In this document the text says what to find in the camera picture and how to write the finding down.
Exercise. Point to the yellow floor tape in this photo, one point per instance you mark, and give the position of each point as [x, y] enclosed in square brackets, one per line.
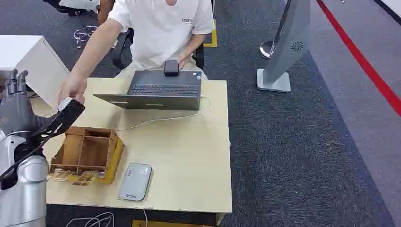
[213, 36]

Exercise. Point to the person's left hand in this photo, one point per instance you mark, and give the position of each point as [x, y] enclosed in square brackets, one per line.
[184, 59]

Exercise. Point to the person's right hand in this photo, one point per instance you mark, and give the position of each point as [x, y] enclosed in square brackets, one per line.
[72, 88]

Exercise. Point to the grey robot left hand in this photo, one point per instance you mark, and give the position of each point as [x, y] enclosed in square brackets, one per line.
[15, 109]

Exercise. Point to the wooden compartment box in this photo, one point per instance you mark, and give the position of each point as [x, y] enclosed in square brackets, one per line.
[87, 153]

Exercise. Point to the black smartphone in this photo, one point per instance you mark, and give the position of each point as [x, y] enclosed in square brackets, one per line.
[171, 67]

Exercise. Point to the black slotted plate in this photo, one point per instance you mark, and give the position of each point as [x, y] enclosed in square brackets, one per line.
[64, 117]

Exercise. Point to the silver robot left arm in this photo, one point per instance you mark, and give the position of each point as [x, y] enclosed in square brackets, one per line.
[26, 191]

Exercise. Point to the silver stanchion base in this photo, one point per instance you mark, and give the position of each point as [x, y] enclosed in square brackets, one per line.
[267, 49]

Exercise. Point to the grey flat power bank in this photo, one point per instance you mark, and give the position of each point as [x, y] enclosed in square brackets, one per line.
[135, 181]

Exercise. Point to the grey standing display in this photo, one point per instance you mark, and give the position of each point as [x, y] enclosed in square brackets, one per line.
[288, 40]

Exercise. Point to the white cabinet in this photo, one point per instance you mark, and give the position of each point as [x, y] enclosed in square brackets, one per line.
[34, 62]

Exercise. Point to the black office chair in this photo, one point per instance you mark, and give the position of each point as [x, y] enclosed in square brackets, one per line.
[120, 50]

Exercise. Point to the dark grey laptop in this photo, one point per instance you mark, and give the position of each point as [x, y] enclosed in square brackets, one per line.
[159, 91]

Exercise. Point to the pale wooden desk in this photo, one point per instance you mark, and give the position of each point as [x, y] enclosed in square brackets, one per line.
[175, 156]

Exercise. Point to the printed card pile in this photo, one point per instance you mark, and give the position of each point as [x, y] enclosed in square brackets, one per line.
[73, 178]

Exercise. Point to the chair wheel base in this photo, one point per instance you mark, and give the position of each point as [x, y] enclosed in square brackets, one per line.
[84, 33]

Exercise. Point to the red floor tape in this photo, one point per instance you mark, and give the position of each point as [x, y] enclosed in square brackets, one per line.
[360, 56]

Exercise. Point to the person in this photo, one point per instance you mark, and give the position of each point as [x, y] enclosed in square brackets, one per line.
[163, 31]

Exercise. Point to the white card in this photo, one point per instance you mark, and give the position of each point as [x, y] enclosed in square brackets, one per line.
[64, 103]

